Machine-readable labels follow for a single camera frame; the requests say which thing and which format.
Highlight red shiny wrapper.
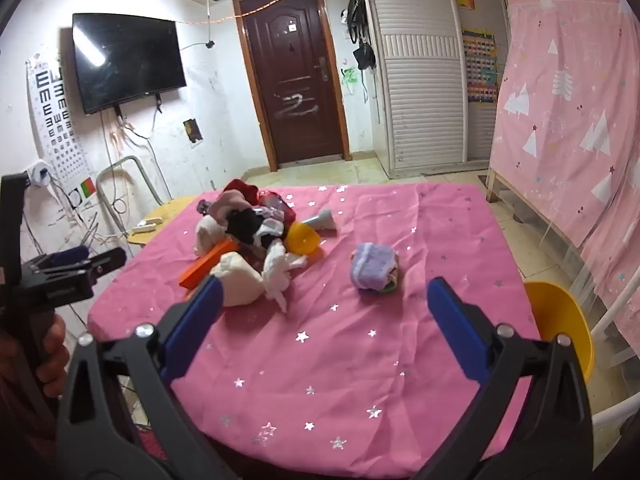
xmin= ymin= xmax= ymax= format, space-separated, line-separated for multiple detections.
xmin=259 ymin=190 xmax=297 ymax=224

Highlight large cream cloth bundle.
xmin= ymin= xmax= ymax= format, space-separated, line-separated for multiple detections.
xmin=210 ymin=251 xmax=264 ymax=307

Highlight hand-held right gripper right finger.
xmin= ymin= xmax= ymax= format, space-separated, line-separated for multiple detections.
xmin=415 ymin=277 xmax=594 ymax=480

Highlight hanging black bags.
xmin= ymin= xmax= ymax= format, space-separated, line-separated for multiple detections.
xmin=347 ymin=0 xmax=377 ymax=72

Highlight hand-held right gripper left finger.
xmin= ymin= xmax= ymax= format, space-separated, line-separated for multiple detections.
xmin=56 ymin=276 xmax=226 ymax=480

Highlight yellow plastic bin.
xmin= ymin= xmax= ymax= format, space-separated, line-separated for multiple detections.
xmin=522 ymin=281 xmax=596 ymax=382

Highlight yellow plastic half shell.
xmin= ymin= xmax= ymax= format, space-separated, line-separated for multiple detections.
xmin=285 ymin=223 xmax=324 ymax=261

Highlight white slatted chair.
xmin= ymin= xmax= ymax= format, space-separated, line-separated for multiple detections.
xmin=589 ymin=265 xmax=640 ymax=463

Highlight pale pink cloth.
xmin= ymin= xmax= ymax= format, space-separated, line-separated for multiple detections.
xmin=197 ymin=195 xmax=252 ymax=222

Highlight pink printed curtain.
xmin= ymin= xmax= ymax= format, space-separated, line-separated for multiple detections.
xmin=487 ymin=0 xmax=640 ymax=361

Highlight purple cloth bundle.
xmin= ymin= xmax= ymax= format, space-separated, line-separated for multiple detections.
xmin=350 ymin=242 xmax=400 ymax=292

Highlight eye chart poster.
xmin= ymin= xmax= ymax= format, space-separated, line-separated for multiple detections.
xmin=26 ymin=55 xmax=98 ymax=206

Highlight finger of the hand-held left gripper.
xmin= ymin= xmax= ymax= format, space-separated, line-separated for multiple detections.
xmin=20 ymin=248 xmax=127 ymax=307
xmin=25 ymin=246 xmax=98 ymax=270

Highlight white wall plug adapter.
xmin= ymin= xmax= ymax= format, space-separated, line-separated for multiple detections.
xmin=27 ymin=160 xmax=54 ymax=189

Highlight metal folding chair frame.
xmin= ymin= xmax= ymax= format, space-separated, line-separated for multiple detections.
xmin=96 ymin=156 xmax=174 ymax=241

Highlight red knitted sock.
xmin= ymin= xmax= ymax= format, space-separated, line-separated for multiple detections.
xmin=223 ymin=179 xmax=262 ymax=207

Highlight small white cloth bundle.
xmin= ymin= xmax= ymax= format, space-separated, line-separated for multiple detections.
xmin=194 ymin=217 xmax=229 ymax=257

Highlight black sparkly cloth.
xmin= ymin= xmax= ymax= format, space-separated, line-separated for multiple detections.
xmin=225 ymin=207 xmax=283 ymax=251

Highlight orange block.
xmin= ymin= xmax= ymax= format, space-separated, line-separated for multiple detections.
xmin=179 ymin=239 xmax=240 ymax=291

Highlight person's left hand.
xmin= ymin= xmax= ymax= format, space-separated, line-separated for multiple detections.
xmin=30 ymin=312 xmax=72 ymax=402

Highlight grey sock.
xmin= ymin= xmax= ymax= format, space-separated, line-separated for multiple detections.
xmin=299 ymin=208 xmax=337 ymax=231

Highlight white slatted wardrobe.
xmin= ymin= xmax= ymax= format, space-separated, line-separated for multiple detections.
xmin=357 ymin=0 xmax=512 ymax=179

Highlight wooden bed frame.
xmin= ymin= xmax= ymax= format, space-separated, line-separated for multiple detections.
xmin=484 ymin=167 xmax=583 ymax=263

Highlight dark brown door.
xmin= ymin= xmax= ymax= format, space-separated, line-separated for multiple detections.
xmin=232 ymin=0 xmax=351 ymax=173

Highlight black wall television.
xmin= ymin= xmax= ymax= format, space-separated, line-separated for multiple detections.
xmin=71 ymin=12 xmax=188 ymax=115

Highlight pink star tablecloth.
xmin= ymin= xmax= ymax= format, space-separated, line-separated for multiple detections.
xmin=87 ymin=182 xmax=544 ymax=480

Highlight colourful grid wall chart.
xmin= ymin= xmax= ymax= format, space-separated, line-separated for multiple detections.
xmin=461 ymin=27 xmax=501 ymax=106

